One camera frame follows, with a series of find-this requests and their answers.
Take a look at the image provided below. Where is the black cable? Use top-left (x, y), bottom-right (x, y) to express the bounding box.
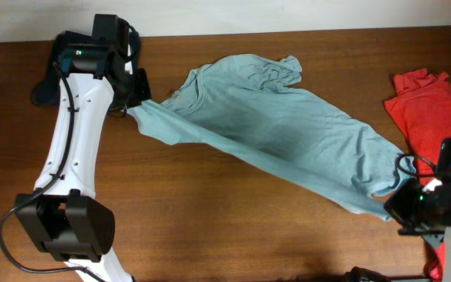
top-left (395, 153), bottom-right (451, 236)
top-left (0, 23), bottom-right (139, 282)

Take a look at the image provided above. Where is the folded dark navy garment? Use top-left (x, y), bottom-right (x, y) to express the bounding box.
top-left (29, 30), bottom-right (143, 109)

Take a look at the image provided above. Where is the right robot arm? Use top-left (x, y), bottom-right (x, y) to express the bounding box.
top-left (384, 137), bottom-right (451, 281)

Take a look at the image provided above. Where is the light blue t-shirt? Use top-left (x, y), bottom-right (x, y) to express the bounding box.
top-left (129, 54), bottom-right (410, 221)

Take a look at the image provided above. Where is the red t-shirt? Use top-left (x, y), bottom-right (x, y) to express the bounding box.
top-left (384, 69), bottom-right (451, 281)

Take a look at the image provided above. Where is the left black cable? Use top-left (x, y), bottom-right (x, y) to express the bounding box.
top-left (0, 23), bottom-right (139, 282)

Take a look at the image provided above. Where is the right black cable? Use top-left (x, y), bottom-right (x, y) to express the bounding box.
top-left (395, 153), bottom-right (451, 236)

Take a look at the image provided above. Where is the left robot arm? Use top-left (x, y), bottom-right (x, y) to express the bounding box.
top-left (10, 14), bottom-right (151, 281)

